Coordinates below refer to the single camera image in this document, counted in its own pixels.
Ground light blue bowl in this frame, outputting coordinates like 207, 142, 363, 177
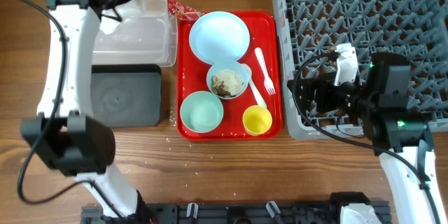
206, 59, 249, 99

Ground white plastic spoon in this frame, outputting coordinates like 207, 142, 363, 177
242, 64, 267, 109

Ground yellow plastic cup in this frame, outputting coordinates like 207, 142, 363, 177
242, 105, 273, 136

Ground black food waste tray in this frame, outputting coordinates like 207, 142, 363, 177
91, 64, 162, 128

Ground mint green bowl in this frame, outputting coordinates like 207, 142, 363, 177
180, 91, 224, 134

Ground white plastic fork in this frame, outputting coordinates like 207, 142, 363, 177
255, 48, 276, 95

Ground grey dishwasher rack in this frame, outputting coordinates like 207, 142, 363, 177
272, 0, 447, 132

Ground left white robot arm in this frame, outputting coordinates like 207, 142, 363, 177
21, 0, 155, 223

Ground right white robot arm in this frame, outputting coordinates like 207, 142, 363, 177
287, 52, 447, 223

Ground red snack wrapper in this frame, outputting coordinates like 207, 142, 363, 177
167, 0, 203, 21

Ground light blue plate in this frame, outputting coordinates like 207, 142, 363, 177
188, 11, 251, 65

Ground red serving tray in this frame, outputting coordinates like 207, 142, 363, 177
176, 11, 283, 141

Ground rice and food leftovers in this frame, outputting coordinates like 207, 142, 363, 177
211, 69, 244, 98

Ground clear plastic waste bin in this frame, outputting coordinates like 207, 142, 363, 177
92, 0, 178, 67

